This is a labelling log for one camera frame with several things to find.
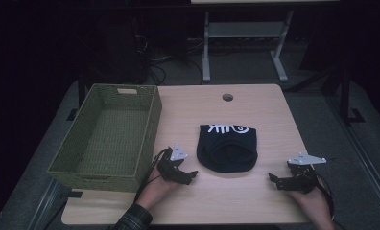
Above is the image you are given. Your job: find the green woven basket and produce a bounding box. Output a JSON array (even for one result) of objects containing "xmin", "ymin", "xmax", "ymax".
[{"xmin": 46, "ymin": 82, "xmax": 163, "ymax": 194}]

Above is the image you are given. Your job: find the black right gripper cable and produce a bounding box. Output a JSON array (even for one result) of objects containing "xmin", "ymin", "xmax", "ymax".
[{"xmin": 312, "ymin": 173, "xmax": 347, "ymax": 230}]

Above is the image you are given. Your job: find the black beanie with white print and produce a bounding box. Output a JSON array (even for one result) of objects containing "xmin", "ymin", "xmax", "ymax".
[{"xmin": 196, "ymin": 123, "xmax": 259, "ymax": 174}]

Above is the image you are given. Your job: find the tangle of floor cables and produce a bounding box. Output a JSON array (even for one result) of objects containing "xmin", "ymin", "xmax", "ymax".
[{"xmin": 133, "ymin": 33, "xmax": 205, "ymax": 86}]

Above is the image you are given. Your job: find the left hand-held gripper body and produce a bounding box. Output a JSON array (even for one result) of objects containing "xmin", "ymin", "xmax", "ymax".
[{"xmin": 156, "ymin": 143, "xmax": 189, "ymax": 185}]

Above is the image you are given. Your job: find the grey metal floor rail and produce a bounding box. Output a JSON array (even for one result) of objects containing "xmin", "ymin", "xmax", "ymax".
[
  {"xmin": 27, "ymin": 177, "xmax": 71, "ymax": 230},
  {"xmin": 324, "ymin": 94, "xmax": 380, "ymax": 222}
]

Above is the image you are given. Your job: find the white metal table frame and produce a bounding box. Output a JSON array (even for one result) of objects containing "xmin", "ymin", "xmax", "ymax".
[{"xmin": 202, "ymin": 10, "xmax": 295, "ymax": 83}]

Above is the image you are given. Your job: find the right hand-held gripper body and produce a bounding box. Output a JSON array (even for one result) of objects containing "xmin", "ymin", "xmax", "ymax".
[{"xmin": 286, "ymin": 151, "xmax": 327, "ymax": 195}]

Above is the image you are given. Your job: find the black metal stand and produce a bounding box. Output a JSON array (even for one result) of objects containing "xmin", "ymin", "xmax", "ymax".
[{"xmin": 321, "ymin": 63, "xmax": 366, "ymax": 125}]

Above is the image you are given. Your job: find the person's left hand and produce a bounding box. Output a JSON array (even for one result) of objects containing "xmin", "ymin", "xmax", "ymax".
[{"xmin": 134, "ymin": 166, "xmax": 180, "ymax": 211}]

